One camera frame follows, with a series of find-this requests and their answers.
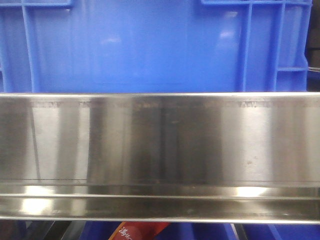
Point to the stainless steel shelf rail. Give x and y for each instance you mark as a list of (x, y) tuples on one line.
[(251, 157)]

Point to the large blue plastic crate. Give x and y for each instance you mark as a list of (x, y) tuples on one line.
[(153, 46)]

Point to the lower blue plastic crate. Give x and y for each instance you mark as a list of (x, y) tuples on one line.
[(102, 230)]

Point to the red packet white lettering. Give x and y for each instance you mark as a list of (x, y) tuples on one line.
[(138, 230)]

